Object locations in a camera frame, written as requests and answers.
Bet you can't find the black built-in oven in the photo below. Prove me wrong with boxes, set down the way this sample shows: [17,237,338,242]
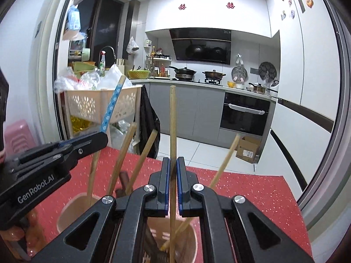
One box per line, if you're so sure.
[219,92,272,137]

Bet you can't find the clear plastic bags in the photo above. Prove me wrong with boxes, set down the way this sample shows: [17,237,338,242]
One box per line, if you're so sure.
[53,63,135,91]

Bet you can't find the beige plastic basket rack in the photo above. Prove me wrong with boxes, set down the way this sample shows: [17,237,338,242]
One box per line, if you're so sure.
[64,85,141,144]

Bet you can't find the brown pot on stove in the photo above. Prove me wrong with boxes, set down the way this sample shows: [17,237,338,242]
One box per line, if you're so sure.
[202,70,227,79]

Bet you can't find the black hanging bag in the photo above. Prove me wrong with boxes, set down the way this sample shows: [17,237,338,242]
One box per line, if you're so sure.
[139,84,161,160]

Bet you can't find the white refrigerator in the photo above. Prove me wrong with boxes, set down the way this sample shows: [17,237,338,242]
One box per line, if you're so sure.
[269,0,342,198]

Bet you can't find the black range hood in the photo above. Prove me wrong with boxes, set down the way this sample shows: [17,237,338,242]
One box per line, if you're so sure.
[169,28,232,66]

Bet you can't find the beige perforated utensil holder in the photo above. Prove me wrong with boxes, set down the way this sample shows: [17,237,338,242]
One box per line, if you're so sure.
[56,193,198,263]

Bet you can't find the person's left hand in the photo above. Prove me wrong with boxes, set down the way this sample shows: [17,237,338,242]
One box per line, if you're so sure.
[0,219,44,255]

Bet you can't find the pink plastic stool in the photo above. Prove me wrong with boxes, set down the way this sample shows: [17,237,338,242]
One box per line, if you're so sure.
[3,120,36,158]

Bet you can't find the spray bottle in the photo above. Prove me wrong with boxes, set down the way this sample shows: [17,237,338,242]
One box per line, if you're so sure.
[99,51,107,78]

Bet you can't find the blue patterned bamboo chopstick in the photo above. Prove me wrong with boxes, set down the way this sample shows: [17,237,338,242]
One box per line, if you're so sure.
[87,75,127,207]

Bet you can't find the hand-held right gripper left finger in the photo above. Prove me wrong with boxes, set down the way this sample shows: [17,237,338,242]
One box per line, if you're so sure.
[31,157,171,263]

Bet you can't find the cardboard box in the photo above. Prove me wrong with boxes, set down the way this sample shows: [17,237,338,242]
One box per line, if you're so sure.
[235,135,263,165]

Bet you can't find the small stainless pot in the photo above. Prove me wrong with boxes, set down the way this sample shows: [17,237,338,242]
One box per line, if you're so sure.
[248,82,265,94]

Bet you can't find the grey lower cabinets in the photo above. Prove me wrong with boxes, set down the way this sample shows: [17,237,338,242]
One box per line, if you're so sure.
[149,83,226,143]

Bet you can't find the thin curved bamboo chopstick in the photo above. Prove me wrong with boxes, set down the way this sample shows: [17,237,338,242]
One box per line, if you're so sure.
[168,85,177,263]

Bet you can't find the spice rack with bottles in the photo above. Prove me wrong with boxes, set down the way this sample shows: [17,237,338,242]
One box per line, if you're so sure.
[149,46,173,78]

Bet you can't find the white upper cabinets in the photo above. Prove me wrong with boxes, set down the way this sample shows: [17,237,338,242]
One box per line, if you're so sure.
[145,0,272,38]

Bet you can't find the black spoon with slotted handle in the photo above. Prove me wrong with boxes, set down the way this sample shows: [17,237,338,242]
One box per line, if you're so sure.
[143,222,168,263]

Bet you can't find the hanging white plastic bag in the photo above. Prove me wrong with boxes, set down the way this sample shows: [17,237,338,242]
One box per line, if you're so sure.
[126,36,140,56]

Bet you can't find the green plastic basin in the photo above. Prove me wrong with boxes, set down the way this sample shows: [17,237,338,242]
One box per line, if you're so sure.
[71,60,98,73]

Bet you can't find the kitchen faucet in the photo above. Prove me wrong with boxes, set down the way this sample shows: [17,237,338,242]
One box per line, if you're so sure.
[100,46,116,61]

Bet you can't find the plain bamboo chopstick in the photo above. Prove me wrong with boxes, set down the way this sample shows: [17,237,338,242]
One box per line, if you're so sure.
[125,130,159,195]
[107,123,138,196]
[160,134,241,251]

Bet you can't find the yellow green colander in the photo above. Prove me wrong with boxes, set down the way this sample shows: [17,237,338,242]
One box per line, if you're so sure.
[127,70,152,79]

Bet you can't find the round metal steamer rack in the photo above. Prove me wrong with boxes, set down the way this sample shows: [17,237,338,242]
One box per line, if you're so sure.
[231,66,248,82]

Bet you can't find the yellow oil bottle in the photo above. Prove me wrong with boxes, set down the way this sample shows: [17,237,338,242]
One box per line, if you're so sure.
[71,115,95,132]

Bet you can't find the black wok with lid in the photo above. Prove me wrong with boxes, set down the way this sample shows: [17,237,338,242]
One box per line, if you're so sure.
[168,66,198,80]

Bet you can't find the hanging blue white bag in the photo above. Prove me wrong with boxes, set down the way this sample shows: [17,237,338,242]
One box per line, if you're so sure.
[65,4,82,32]

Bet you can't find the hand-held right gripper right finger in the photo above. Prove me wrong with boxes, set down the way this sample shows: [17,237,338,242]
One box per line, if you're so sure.
[176,156,316,263]

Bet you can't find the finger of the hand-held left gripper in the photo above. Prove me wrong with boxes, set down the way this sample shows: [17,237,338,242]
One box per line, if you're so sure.
[9,135,109,183]
[16,131,107,166]

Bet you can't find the black multi-hole pan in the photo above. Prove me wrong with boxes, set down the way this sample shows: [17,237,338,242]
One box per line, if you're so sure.
[258,62,279,79]

